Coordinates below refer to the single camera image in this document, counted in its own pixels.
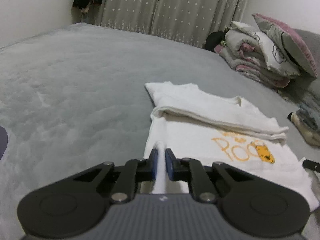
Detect folded grey pink quilt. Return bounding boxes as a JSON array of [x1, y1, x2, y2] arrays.
[[214, 21, 292, 88]]

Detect dark purple cloth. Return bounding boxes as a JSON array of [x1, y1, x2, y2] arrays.
[[0, 126, 9, 159]]

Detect white printed t-shirt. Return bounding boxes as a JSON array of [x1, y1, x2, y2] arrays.
[[144, 81, 320, 213]]

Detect folded beige garment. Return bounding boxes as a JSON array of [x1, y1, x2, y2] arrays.
[[287, 112, 320, 147]]

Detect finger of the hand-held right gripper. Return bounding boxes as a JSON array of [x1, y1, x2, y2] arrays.
[[302, 159, 320, 173]]

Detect pink grey pillow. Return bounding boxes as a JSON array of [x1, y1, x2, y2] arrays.
[[251, 13, 318, 78]]

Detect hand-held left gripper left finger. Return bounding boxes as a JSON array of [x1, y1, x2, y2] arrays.
[[72, 148, 158, 204]]

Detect black cloth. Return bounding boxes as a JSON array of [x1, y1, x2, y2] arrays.
[[204, 31, 228, 53]]

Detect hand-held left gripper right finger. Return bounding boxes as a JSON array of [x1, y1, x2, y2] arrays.
[[165, 149, 253, 203]]

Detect folded floral quilt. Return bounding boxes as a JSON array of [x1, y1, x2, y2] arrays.
[[255, 30, 300, 78]]

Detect grey star-patterned curtain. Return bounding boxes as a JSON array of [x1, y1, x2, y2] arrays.
[[150, 0, 253, 49], [100, 0, 163, 34]]

